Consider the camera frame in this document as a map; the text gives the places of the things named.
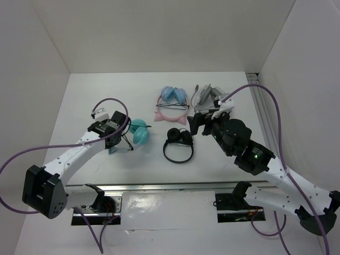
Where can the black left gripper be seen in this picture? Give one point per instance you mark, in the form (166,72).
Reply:
(108,146)

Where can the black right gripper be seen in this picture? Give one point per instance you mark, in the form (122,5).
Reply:
(199,119)

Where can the teal cat-ear headphones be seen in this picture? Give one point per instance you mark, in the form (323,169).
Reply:
(139,129)

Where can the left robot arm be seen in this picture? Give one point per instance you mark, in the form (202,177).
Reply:
(45,187)

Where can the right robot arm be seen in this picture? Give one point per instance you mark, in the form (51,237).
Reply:
(313,207)

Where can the small black headphones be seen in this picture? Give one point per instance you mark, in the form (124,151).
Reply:
(179,137)

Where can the pink blue cat-ear headphones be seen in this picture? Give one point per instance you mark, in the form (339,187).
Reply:
(172,98)

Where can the grey white headset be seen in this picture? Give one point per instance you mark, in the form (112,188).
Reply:
(201,95)

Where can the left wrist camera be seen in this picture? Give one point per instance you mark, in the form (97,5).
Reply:
(100,114)

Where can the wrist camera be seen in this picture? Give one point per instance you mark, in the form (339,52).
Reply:
(222,107)
(100,114)

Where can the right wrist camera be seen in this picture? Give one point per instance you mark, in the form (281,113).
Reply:
(222,107)

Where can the aluminium rail front edge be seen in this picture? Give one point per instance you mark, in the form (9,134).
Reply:
(164,187)

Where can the aluminium rail right side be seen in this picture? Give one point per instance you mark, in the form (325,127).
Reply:
(267,115)

